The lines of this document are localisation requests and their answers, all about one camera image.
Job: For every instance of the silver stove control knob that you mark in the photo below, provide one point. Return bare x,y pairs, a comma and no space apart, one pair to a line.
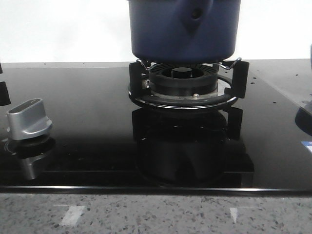
28,120

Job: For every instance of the left black pan support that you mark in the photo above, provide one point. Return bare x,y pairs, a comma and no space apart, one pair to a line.
4,95

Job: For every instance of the blue white stove sticker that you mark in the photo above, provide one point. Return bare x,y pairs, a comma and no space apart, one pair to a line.
308,145

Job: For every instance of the right black pan support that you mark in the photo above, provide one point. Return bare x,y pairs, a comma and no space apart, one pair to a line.
231,85

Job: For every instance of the black pan support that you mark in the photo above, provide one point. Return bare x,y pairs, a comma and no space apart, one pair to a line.
231,85
4,95

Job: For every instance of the dark blue cooking pot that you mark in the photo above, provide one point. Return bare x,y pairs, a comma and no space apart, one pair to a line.
183,31

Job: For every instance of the light blue water bowl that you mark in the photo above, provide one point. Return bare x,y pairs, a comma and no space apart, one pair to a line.
311,55

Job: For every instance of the black glass gas stove top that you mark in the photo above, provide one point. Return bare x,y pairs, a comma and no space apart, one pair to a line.
100,142

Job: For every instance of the right black gas burner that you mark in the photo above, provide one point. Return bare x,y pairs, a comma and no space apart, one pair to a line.
183,79

